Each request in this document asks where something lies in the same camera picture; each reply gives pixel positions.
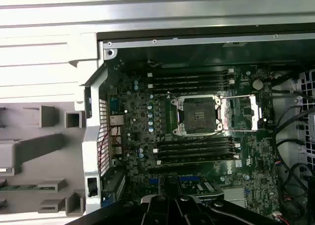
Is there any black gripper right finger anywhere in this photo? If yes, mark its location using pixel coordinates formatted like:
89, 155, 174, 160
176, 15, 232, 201
173, 177, 282, 225

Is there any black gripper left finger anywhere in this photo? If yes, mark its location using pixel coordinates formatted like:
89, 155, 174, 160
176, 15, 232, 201
139, 176, 175, 225

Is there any metal socket cover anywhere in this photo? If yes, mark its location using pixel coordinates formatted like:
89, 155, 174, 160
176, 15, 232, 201
214, 93, 262, 132

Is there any CPU socket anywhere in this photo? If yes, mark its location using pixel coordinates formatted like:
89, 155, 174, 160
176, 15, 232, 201
171, 95, 224, 137

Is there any silver chipset heatsink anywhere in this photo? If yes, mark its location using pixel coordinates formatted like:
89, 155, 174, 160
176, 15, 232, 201
222, 187, 248, 205

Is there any black expansion slot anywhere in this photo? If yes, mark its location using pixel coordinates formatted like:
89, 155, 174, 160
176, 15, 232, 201
148, 163, 201, 176

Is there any black RAM slot bank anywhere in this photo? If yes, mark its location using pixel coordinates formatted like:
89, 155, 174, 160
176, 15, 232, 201
152, 136, 241, 165
147, 68, 236, 90

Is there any green motherboard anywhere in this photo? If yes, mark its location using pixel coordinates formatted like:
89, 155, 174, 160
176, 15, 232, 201
108, 59, 280, 225

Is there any black open PC case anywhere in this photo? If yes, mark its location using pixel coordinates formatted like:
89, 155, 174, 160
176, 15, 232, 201
79, 20, 315, 225

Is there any grey parts rack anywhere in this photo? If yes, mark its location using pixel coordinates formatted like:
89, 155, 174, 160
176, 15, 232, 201
0, 103, 87, 217

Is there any green RAM stick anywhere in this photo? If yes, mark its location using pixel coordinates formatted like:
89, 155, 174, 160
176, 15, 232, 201
0, 185, 60, 193

